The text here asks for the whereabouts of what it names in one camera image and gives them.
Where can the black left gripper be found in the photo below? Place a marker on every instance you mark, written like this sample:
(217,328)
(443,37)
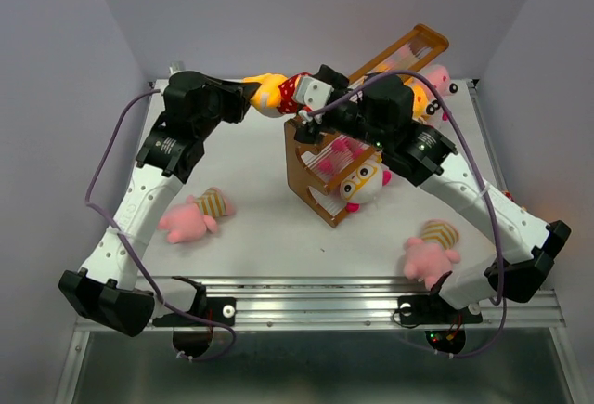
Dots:
(238,94)

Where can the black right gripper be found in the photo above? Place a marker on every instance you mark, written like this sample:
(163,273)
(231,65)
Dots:
(309,134)

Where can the yellow bear plush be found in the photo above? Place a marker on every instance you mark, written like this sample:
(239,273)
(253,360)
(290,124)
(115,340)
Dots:
(417,97)
(509,196)
(274,97)

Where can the white glasses plush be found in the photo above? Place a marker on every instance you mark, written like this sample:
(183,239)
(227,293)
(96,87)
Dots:
(365,182)

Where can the pink plush with wheels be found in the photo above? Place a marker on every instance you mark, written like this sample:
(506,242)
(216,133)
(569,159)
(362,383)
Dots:
(439,78)

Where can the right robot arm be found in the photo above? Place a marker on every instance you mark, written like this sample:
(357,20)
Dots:
(379,113)

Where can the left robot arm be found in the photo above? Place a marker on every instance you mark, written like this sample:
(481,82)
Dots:
(112,287)

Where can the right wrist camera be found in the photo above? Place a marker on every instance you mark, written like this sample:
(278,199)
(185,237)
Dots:
(312,95)

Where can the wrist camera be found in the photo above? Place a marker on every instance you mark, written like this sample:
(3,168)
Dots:
(312,95)
(176,67)

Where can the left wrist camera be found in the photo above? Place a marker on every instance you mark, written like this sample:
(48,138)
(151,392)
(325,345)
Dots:
(176,67)

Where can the aluminium rail frame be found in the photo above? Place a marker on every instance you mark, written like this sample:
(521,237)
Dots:
(342,303)

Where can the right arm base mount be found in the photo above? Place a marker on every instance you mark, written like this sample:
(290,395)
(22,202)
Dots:
(438,320)

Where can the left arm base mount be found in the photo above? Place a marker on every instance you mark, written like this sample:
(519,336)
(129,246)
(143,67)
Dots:
(210,338)

